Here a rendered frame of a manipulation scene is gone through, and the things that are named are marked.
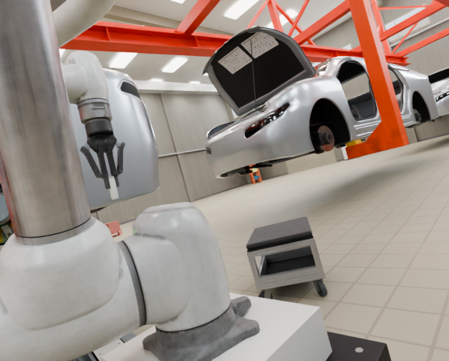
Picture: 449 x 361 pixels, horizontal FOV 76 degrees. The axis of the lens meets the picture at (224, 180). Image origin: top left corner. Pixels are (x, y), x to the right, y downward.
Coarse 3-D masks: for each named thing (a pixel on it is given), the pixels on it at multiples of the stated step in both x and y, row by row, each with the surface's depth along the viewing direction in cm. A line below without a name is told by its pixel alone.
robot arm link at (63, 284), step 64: (0, 0) 31; (0, 64) 33; (0, 128) 35; (64, 128) 38; (64, 192) 39; (0, 256) 39; (64, 256) 38; (128, 256) 47; (0, 320) 37; (64, 320) 39; (128, 320) 45
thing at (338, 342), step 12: (336, 336) 63; (348, 336) 62; (336, 348) 59; (348, 348) 58; (360, 348) 57; (372, 348) 56; (384, 348) 55; (336, 360) 55; (348, 360) 55; (360, 360) 54; (372, 360) 53; (384, 360) 54
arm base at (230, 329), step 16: (240, 304) 61; (224, 320) 52; (240, 320) 56; (160, 336) 52; (176, 336) 50; (192, 336) 49; (208, 336) 50; (224, 336) 51; (240, 336) 52; (160, 352) 52; (176, 352) 49; (192, 352) 48; (208, 352) 49
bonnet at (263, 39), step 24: (240, 48) 382; (264, 48) 371; (288, 48) 358; (216, 72) 435; (240, 72) 422; (264, 72) 403; (288, 72) 384; (312, 72) 361; (240, 96) 458; (264, 96) 431
